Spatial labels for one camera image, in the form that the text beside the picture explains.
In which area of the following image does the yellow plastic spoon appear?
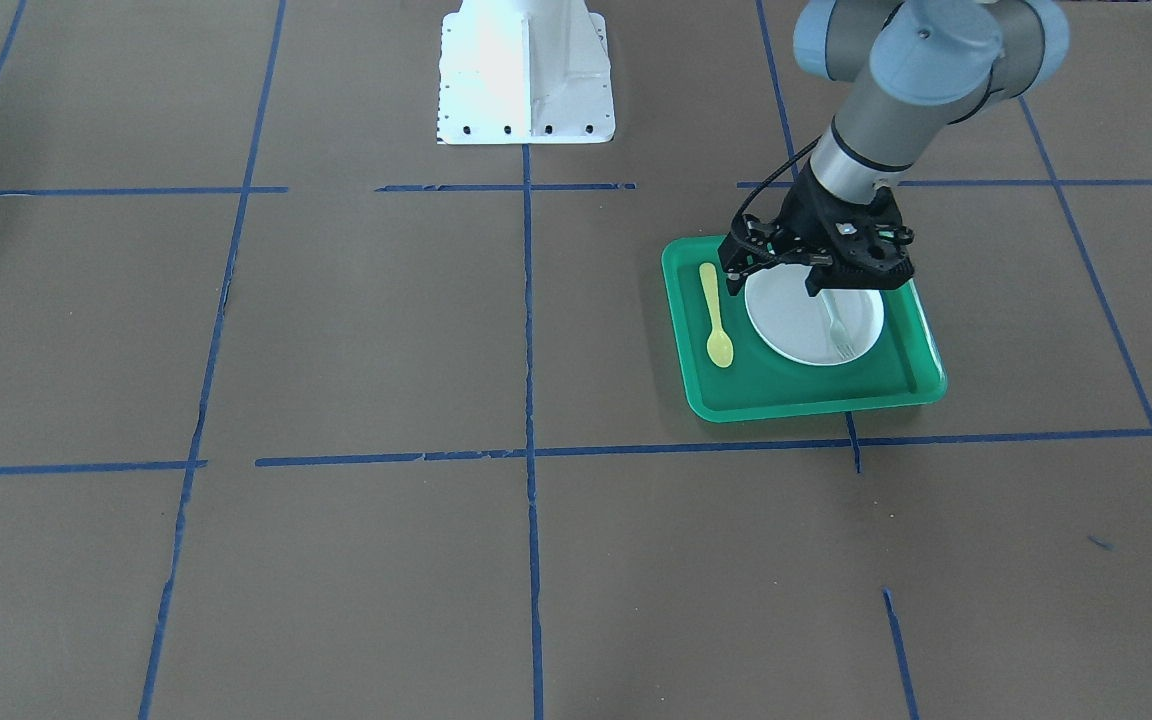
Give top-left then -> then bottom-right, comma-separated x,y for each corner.
698,263 -> 733,369

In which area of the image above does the pale green plastic fork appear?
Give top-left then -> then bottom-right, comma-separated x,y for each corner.
820,290 -> 858,363

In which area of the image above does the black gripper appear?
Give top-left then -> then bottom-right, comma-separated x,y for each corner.
718,170 -> 915,297

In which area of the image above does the white round plate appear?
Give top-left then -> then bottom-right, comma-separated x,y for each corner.
742,265 -> 884,366

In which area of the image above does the green plastic tray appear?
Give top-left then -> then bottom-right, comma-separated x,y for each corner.
660,236 -> 948,423

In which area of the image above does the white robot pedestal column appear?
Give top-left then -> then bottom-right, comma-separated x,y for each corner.
435,1 -> 617,145

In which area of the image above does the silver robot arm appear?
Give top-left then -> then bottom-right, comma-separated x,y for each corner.
717,1 -> 1071,297

